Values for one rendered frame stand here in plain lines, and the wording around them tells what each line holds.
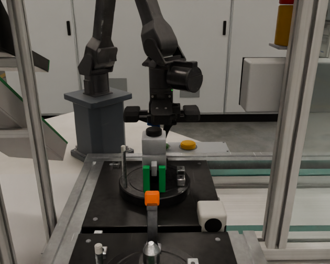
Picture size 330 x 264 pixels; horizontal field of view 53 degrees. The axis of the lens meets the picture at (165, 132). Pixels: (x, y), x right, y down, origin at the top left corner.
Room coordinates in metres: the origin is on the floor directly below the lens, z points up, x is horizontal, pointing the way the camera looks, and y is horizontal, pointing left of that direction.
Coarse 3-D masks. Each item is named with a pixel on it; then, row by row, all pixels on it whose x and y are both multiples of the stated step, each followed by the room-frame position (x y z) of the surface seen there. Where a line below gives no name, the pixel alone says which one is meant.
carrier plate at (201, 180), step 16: (176, 160) 0.68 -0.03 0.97; (192, 160) 0.68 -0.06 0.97; (112, 176) 0.61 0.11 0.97; (192, 176) 0.61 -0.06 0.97; (208, 176) 0.61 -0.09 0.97; (96, 192) 0.55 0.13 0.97; (112, 192) 0.55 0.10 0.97; (192, 192) 0.55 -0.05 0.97; (208, 192) 0.55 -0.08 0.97; (96, 208) 0.49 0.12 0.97; (112, 208) 0.49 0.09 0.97; (128, 208) 0.49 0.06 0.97; (144, 208) 0.49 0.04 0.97; (160, 208) 0.49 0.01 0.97; (176, 208) 0.49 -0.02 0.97; (192, 208) 0.49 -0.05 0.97; (96, 224) 0.45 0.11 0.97; (112, 224) 0.45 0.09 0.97; (128, 224) 0.45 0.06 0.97; (144, 224) 0.45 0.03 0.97; (160, 224) 0.45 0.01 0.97; (176, 224) 0.45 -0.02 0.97; (192, 224) 0.45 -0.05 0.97
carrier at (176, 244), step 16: (80, 240) 0.41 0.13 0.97; (96, 240) 0.41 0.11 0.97; (112, 240) 0.41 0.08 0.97; (128, 240) 0.41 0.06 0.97; (144, 240) 0.41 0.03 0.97; (160, 240) 0.41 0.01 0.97; (176, 240) 0.41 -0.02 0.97; (192, 240) 0.41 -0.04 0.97; (208, 240) 0.41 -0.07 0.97; (224, 240) 0.41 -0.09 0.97; (80, 256) 0.37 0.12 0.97; (96, 256) 0.27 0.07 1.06; (112, 256) 0.37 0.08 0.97; (128, 256) 0.35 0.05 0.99; (144, 256) 0.30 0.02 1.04; (160, 256) 0.32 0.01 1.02; (176, 256) 0.35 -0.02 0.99; (192, 256) 0.37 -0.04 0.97; (208, 256) 0.37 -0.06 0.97; (224, 256) 0.37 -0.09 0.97
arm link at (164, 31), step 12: (144, 0) 0.78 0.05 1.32; (156, 0) 0.80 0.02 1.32; (144, 12) 0.78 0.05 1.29; (156, 12) 0.79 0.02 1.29; (144, 24) 0.78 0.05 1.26; (156, 24) 0.76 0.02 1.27; (168, 24) 0.79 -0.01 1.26; (144, 36) 0.77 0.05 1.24; (156, 36) 0.74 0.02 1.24; (168, 36) 0.77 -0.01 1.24; (168, 48) 0.76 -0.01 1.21
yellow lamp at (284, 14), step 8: (280, 8) 0.45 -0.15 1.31; (288, 8) 0.43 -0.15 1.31; (280, 16) 0.44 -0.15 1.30; (288, 16) 0.43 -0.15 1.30; (280, 24) 0.44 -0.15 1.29; (288, 24) 0.43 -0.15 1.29; (280, 32) 0.44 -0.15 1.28; (288, 32) 0.43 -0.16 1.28; (280, 40) 0.44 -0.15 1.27; (288, 40) 0.43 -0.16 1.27
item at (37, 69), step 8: (0, 0) 0.52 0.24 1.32; (0, 8) 0.51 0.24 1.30; (0, 16) 0.51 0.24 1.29; (8, 16) 0.53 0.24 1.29; (0, 24) 0.51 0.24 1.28; (8, 24) 0.53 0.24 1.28; (0, 32) 0.50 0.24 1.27; (8, 32) 0.52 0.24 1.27; (0, 40) 0.50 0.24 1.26; (8, 40) 0.52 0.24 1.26; (0, 48) 0.50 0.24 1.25; (8, 48) 0.52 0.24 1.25; (0, 56) 0.54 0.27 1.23; (8, 56) 0.53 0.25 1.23; (32, 56) 0.58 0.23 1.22; (40, 56) 0.61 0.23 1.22; (40, 64) 0.60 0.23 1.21; (48, 64) 0.63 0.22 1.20
